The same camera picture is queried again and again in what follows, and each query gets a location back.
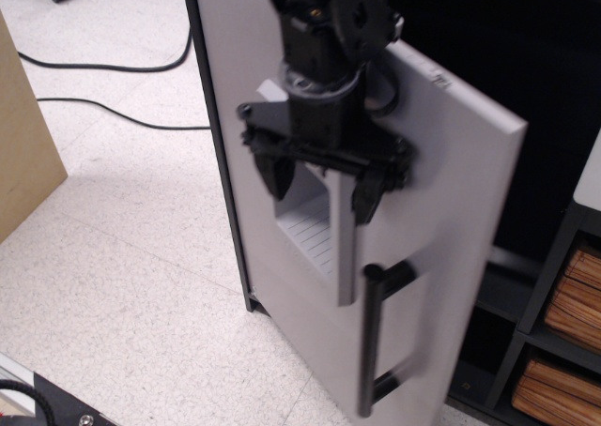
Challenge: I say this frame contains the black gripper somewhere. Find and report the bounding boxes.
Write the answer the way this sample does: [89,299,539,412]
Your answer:
[237,87,413,225]

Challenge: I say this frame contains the grey toy fridge door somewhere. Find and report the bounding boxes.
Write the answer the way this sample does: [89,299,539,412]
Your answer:
[193,0,527,425]

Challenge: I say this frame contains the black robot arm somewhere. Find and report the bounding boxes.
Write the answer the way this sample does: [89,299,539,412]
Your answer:
[238,0,413,225]

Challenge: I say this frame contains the dark grey fridge cabinet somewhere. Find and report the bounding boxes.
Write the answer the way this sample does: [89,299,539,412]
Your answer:
[180,0,601,411]

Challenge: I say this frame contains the white countertop panel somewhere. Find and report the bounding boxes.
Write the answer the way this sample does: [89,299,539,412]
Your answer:
[573,134,601,211]

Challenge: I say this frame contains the grey shelf unit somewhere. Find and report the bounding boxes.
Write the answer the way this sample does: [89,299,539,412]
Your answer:
[483,200,601,426]

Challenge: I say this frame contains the upper woven basket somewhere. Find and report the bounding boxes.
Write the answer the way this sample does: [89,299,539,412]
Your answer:
[544,239,600,354]

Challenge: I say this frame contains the woven basket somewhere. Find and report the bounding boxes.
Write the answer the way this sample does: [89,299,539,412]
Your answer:
[544,239,600,354]
[511,348,600,426]

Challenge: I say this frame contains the brown cardboard box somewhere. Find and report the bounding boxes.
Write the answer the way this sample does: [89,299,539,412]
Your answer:
[1,20,68,240]

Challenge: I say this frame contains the lower woven basket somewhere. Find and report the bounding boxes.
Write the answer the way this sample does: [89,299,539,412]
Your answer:
[511,348,600,426]

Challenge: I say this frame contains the black door handle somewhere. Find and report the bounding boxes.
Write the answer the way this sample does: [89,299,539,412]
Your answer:
[357,260,417,418]

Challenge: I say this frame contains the black floor cable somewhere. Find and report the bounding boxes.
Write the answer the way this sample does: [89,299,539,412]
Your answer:
[36,97,210,130]
[17,26,194,74]

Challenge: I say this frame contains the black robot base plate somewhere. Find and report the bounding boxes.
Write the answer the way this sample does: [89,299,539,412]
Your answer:
[0,373,118,426]

